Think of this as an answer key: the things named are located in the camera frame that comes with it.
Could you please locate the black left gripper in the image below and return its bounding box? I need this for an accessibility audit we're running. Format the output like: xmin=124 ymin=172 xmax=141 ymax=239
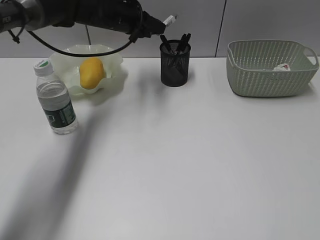
xmin=109 ymin=0 xmax=166 ymax=38

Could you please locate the grey white eraser top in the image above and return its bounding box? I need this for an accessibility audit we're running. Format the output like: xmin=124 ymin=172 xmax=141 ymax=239
xmin=163 ymin=15 xmax=178 ymax=28

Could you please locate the yellow mango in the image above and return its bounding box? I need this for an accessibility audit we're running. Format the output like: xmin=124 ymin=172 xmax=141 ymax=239
xmin=79 ymin=57 xmax=105 ymax=90

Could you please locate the clear water bottle green label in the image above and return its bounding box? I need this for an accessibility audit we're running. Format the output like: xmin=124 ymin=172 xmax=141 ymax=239
xmin=33 ymin=59 xmax=78 ymax=135

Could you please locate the white waste paper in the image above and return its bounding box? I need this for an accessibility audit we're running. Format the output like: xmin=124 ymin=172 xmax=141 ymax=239
xmin=273 ymin=63 xmax=291 ymax=72

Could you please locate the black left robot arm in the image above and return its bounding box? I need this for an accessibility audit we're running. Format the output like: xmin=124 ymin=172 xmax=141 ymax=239
xmin=0 ymin=0 xmax=166 ymax=38

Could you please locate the black mesh pen holder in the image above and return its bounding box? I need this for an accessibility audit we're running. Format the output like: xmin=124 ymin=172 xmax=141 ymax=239
xmin=159 ymin=39 xmax=191 ymax=87

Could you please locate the pale green woven basket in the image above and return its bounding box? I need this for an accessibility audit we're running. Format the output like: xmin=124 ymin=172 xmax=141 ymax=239
xmin=226 ymin=39 xmax=320 ymax=98

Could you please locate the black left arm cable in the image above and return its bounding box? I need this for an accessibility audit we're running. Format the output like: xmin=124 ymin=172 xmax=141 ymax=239
xmin=7 ymin=4 xmax=146 ymax=58

